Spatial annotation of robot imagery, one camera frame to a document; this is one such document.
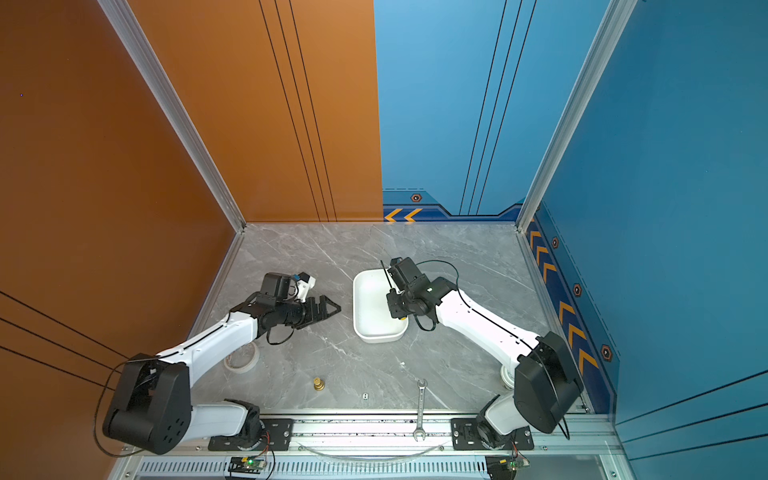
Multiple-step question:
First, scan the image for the aluminium corner post left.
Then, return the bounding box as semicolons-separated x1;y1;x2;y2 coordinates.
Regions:
98;0;247;234

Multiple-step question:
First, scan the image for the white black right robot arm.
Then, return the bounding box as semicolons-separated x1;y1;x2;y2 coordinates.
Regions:
385;257;585;449

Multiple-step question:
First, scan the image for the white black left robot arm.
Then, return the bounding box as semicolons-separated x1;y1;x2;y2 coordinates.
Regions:
93;272;341;455

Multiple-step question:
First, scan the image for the black mounting plate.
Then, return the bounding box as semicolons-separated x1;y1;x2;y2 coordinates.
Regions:
450;417;535;451
208;418;294;453

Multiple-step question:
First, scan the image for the right circuit board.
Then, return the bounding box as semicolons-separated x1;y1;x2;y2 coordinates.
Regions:
485;456;530;480

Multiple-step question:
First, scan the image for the white tape roll left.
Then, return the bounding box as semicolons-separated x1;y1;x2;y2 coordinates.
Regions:
223;342;260;374

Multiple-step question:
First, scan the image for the white plastic bin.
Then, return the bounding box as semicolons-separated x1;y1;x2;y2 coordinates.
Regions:
353;268;409;344

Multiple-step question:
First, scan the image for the white tape roll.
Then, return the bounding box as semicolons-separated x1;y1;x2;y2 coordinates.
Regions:
223;342;260;374
500;365;514;390

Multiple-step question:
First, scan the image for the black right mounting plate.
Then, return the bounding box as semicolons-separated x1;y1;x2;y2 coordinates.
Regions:
450;417;535;451

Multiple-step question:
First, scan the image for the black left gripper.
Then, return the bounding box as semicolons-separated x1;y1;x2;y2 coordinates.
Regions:
277;295;342;329

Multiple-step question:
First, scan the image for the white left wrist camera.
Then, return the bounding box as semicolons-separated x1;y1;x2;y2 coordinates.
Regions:
293;272;316;303

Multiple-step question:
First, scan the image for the clear cable on rail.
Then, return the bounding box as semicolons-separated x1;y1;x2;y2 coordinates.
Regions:
296;442;448;463

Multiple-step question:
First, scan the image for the left green circuit board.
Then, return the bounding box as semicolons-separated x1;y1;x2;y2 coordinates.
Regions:
227;456;268;479

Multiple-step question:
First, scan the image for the aluminium corner post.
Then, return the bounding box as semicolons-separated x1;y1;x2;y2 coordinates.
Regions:
516;0;638;234
98;0;247;234

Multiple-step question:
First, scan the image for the aluminium corner post right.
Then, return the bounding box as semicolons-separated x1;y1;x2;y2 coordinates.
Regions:
516;0;638;234

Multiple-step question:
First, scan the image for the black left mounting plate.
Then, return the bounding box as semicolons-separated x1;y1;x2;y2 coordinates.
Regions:
208;418;294;453

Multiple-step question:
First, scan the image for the silver open-end wrench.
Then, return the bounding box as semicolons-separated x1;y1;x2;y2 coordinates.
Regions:
413;379;428;442

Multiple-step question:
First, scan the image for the white tape roll right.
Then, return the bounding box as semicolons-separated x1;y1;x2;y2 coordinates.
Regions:
500;365;514;390

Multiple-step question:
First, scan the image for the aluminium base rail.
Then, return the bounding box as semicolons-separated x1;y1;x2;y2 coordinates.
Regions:
110;410;634;479

